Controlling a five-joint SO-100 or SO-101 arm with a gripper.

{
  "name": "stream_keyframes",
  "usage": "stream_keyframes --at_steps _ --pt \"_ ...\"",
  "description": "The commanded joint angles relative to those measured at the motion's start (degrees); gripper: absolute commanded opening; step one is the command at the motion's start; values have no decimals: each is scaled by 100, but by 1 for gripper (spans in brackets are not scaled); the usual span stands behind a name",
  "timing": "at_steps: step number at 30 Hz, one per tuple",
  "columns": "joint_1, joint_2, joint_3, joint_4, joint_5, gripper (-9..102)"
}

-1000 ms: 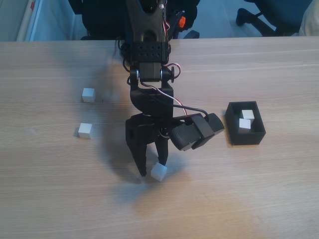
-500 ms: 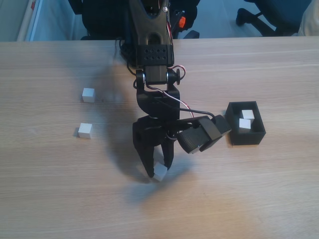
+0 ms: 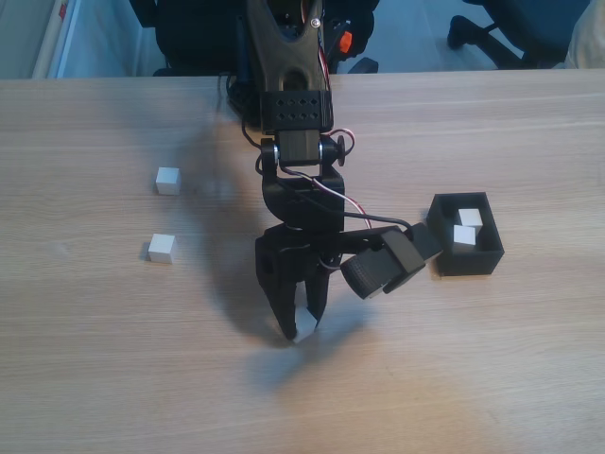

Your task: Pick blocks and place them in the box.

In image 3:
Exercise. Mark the white cube block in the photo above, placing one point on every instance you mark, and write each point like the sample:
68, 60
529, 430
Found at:
471, 216
303, 327
167, 180
162, 248
464, 235

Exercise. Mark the black open box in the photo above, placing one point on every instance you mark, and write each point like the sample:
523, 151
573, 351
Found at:
468, 262

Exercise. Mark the black webcam on gripper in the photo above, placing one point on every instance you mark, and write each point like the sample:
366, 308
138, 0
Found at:
373, 274

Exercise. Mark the black clamp with orange tip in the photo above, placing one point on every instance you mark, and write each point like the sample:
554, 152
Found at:
345, 42

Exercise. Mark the black office chair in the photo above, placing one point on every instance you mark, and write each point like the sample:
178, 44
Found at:
198, 33

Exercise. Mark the white leaning panel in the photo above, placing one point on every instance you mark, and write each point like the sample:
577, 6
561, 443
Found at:
94, 42

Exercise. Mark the dark blue office chair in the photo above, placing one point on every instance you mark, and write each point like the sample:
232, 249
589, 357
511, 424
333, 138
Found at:
543, 23

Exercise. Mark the person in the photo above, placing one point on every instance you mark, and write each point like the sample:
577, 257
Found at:
588, 42

